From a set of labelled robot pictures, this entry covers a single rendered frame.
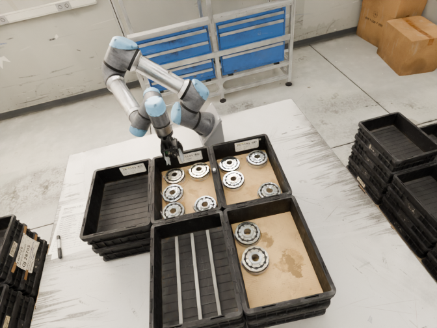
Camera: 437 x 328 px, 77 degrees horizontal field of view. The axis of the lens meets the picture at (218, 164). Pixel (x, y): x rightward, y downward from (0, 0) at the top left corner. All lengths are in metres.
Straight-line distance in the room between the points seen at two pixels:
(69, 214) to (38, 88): 2.82
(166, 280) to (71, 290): 0.49
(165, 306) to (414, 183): 1.64
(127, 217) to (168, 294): 0.43
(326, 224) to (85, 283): 1.12
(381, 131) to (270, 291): 1.50
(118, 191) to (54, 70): 2.86
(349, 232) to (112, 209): 1.11
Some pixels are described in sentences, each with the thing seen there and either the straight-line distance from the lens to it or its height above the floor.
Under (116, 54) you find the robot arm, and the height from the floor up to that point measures 1.35.
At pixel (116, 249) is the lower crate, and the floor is 0.80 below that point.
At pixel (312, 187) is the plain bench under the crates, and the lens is 1.50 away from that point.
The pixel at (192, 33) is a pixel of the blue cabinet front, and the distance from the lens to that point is 2.97.
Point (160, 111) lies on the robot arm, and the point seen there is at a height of 1.28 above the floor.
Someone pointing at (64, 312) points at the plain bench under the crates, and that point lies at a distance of 1.47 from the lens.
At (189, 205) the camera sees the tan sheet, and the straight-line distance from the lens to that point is 1.30.
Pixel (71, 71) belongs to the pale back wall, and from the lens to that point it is 4.13.
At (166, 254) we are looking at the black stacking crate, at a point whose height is 0.83.
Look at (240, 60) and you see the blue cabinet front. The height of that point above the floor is 0.45.
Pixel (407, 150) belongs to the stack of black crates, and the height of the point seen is 0.49.
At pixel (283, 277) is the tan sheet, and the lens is 1.11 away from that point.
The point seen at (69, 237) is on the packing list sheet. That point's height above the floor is 0.70.
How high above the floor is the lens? 1.87
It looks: 46 degrees down
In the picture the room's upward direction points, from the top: 11 degrees counter-clockwise
